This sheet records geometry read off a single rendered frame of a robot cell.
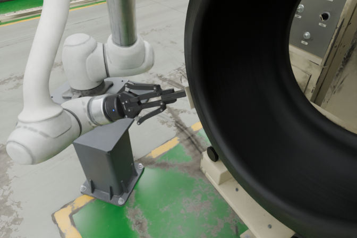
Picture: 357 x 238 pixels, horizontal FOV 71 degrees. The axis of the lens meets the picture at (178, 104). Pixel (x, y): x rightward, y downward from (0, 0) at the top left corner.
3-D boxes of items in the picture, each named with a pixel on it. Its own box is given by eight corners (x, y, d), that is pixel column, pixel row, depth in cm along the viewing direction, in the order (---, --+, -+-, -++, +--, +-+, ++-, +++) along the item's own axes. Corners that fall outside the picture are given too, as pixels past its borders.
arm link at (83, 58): (70, 73, 121) (57, 30, 108) (108, 69, 125) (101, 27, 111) (66, 92, 109) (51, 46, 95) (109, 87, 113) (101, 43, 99)
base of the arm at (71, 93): (55, 103, 112) (51, 93, 109) (82, 77, 129) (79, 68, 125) (91, 110, 109) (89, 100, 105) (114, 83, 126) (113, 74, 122)
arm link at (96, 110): (111, 119, 81) (126, 116, 79) (93, 130, 73) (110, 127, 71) (102, 93, 79) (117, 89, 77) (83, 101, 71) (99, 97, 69)
